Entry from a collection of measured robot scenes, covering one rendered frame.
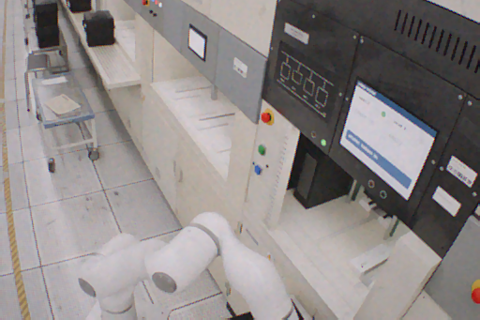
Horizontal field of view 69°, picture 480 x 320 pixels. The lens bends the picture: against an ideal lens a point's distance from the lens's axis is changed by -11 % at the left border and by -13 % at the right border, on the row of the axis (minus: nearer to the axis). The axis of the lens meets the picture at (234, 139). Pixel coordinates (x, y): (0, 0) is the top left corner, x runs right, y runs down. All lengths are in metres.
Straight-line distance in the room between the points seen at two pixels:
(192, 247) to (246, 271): 0.13
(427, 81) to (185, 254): 0.67
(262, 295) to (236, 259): 0.09
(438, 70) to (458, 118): 0.12
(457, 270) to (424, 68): 0.50
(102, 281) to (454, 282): 0.92
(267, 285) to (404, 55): 0.62
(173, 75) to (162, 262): 2.17
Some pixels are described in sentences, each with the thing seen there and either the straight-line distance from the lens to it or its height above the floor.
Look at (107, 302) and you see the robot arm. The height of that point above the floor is 1.00.
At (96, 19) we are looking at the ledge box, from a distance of 3.59.
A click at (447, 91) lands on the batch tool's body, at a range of 0.95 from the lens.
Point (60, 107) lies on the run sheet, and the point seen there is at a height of 0.46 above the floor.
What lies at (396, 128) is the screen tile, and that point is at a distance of 1.05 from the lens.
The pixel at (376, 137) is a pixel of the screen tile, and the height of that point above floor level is 1.56.
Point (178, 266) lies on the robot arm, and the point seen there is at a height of 1.44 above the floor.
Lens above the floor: 2.08
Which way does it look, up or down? 33 degrees down
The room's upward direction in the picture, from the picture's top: 7 degrees clockwise
